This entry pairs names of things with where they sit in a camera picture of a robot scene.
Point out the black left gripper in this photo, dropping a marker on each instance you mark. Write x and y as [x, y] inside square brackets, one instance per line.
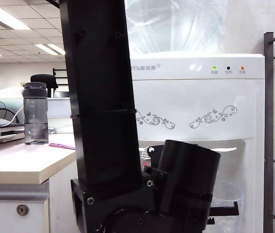
[225, 211]

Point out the clear plastic mug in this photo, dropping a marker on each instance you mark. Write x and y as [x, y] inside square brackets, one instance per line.
[227, 194]

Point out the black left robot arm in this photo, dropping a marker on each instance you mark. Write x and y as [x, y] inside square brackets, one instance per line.
[98, 97]

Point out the blue cold water tap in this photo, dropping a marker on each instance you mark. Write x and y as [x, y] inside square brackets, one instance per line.
[225, 149]

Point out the plastic-wrapped water jug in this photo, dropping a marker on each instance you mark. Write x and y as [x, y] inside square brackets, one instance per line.
[176, 29]

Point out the white water dispenser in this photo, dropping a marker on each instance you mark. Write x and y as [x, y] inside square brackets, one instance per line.
[188, 97]

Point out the white desk partition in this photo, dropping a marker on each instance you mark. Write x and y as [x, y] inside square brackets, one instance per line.
[58, 114]

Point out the dark grey water bottle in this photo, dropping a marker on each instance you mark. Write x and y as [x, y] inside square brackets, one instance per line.
[35, 116]

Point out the pink paper sheet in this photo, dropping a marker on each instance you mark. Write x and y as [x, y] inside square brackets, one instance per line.
[62, 145]

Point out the round metal drawer lock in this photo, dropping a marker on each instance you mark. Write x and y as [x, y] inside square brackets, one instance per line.
[22, 210]

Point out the black slatted metal rack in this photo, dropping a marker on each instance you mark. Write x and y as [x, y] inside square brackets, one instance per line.
[59, 72]

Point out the black office chair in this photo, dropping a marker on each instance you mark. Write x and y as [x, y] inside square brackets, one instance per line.
[42, 80]

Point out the double ceiling light panel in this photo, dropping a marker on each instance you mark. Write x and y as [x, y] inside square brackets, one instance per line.
[50, 49]

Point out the white plastic bag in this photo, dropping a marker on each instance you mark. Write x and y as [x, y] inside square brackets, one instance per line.
[10, 92]

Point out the long ceiling light panel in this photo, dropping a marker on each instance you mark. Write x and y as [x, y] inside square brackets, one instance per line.
[6, 18]

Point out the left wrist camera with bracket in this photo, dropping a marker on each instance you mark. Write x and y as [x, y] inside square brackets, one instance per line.
[147, 154]

